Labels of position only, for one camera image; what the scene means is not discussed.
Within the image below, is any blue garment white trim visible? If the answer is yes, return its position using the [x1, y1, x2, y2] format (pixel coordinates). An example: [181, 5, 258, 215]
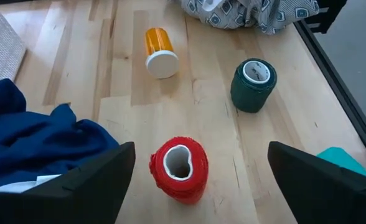
[0, 73, 121, 194]

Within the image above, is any amber pill bottle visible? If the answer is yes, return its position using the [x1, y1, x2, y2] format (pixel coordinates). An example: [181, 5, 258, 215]
[144, 27, 180, 80]

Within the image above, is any teal bandage roll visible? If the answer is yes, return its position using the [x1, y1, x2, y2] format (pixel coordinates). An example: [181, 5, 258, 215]
[316, 146, 366, 180]

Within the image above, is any red bandage roll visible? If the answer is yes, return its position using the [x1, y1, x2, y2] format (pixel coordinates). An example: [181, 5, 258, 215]
[148, 136, 209, 205]

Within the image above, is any grey patterned cloth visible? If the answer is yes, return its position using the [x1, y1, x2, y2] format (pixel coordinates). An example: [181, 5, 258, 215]
[170, 0, 321, 35]

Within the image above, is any black table edge rail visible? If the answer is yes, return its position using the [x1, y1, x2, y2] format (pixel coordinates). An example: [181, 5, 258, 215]
[294, 20, 366, 175]

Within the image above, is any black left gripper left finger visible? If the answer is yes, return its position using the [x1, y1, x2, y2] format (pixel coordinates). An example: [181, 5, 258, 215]
[0, 141, 136, 224]

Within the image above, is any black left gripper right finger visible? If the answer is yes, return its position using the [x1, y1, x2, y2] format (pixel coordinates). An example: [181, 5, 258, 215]
[267, 141, 366, 224]

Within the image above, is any black rig frame post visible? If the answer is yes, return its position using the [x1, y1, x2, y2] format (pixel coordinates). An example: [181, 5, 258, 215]
[304, 0, 349, 34]

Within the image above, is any dark green bandage roll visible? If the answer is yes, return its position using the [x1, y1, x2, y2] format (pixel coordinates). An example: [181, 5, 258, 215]
[230, 57, 278, 114]

